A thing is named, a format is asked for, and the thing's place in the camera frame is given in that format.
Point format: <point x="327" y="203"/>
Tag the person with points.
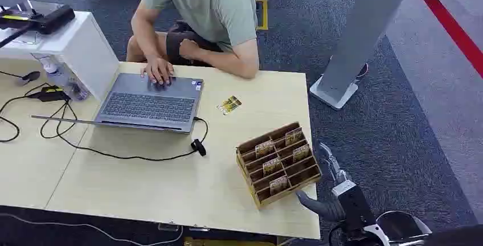
<point x="211" y="6"/>

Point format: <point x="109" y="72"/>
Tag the person's left hand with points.
<point x="189" y="49"/>

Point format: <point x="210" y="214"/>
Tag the yellow object under desk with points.
<point x="226" y="242"/>

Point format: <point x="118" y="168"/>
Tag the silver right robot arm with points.
<point x="400" y="229"/>

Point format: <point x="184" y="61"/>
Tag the small black microphone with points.
<point x="30" y="76"/>

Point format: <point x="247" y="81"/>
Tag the red barrier band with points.
<point x="449" y="25"/>

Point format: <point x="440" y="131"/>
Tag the wooden card box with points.
<point x="286" y="184"/>

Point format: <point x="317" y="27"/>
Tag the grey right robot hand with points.
<point x="325" y="208"/>

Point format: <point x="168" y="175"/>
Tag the grey laptop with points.
<point x="151" y="106"/>

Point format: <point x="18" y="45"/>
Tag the black power adapter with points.
<point x="49" y="94"/>

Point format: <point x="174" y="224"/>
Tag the metal desk bracket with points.
<point x="168" y="226"/>
<point x="199" y="229"/>

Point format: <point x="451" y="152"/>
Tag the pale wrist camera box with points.
<point x="344" y="187"/>

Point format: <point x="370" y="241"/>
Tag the clear plastic bottle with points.
<point x="62" y="78"/>

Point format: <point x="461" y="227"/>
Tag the person's right hand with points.
<point x="158" y="71"/>

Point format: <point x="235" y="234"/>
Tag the grey slanted column stand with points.
<point x="362" y="33"/>

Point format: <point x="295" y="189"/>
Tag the white cabinet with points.
<point x="83" y="52"/>

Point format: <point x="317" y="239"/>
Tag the black device with antennas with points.
<point x="49" y="19"/>

